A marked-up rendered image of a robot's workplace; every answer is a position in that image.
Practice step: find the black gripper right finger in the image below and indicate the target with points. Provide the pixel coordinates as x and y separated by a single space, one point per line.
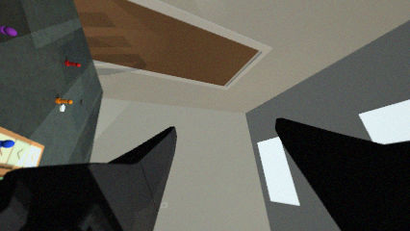
362 184

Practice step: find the purple pawn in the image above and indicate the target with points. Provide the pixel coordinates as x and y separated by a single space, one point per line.
8 30

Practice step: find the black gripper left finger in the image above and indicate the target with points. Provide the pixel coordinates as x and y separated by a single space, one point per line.
129 189

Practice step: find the tan game board with arrow squares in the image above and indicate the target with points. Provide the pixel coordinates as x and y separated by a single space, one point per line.
13 135

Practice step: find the blue pawn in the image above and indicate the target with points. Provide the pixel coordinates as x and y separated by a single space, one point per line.
6 144

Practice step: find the orange pawn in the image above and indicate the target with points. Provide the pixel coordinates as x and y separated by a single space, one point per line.
59 100

